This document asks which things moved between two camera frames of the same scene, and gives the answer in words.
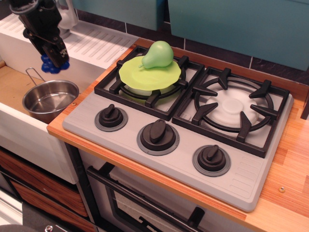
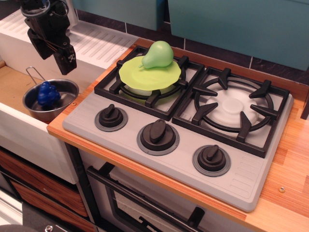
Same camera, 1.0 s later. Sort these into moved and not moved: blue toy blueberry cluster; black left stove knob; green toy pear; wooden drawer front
Moved: blue toy blueberry cluster
Not moved: green toy pear; wooden drawer front; black left stove knob
